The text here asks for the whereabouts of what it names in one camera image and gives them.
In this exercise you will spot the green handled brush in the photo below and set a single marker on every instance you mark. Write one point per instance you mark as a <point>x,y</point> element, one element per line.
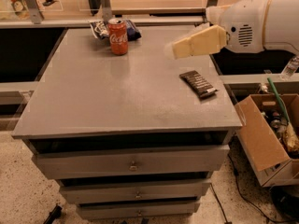
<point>289,136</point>

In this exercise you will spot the grey drawer cabinet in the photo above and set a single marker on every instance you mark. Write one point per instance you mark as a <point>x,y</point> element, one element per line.
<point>90,99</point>

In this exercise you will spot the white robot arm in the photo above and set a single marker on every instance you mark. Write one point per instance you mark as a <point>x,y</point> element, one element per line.
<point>280,26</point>

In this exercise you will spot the red Coca-Cola can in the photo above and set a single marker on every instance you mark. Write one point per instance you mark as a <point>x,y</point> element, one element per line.
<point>118,36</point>

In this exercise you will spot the brown cardboard box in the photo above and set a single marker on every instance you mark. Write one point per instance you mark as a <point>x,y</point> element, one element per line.
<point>271,163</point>

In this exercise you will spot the black object on floor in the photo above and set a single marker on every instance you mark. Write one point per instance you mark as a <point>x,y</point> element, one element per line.
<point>54,214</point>

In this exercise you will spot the grey drawer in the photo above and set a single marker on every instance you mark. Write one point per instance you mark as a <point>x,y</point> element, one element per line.
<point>139,161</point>
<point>138,209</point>
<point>140,191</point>

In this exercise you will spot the middle grey drawer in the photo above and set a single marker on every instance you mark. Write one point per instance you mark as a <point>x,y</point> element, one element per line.
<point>140,191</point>

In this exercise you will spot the wooden desk with metal legs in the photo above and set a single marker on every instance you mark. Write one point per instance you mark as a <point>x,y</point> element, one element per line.
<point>75,13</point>

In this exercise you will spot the blue chip bag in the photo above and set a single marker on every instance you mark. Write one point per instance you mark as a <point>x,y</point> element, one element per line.
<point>100,30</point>

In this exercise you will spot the top grey drawer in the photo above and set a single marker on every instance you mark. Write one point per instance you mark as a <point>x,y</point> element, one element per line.
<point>139,161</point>

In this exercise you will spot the bottom grey drawer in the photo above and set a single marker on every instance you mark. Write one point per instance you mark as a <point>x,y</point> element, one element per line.
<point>138,209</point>

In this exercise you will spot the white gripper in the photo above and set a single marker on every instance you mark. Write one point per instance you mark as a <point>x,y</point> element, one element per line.
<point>243,25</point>

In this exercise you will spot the orange packet on shelf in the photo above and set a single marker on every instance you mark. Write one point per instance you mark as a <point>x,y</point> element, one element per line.
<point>13,10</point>

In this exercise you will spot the small dark object on desk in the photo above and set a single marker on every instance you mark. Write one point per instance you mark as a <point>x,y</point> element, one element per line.
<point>47,3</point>

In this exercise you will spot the dark snack bar wrapper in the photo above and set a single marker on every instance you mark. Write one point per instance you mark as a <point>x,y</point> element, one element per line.
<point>198,84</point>

